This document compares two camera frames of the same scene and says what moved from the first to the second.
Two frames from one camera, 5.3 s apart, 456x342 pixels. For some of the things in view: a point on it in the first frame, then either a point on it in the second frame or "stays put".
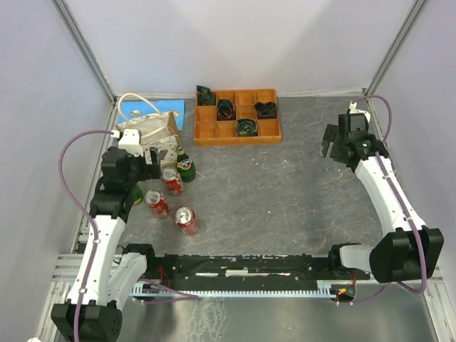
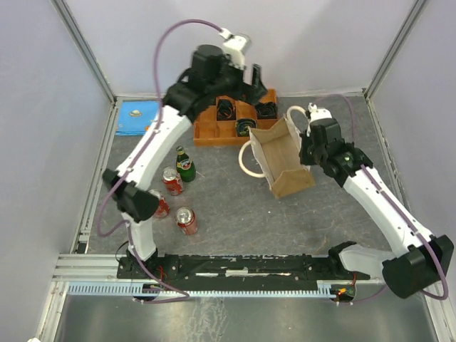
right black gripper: x=329 y=137 → x=306 y=139
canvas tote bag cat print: x=159 y=130 → x=276 y=147
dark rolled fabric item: x=226 y=110 stays put
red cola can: x=185 y=218 stays put
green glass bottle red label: x=185 y=165 stays put
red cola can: x=155 y=201 stays put
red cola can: x=173 y=180 stays put
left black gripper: x=149 y=171 → x=251 y=92
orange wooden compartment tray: x=209 y=130 stays put
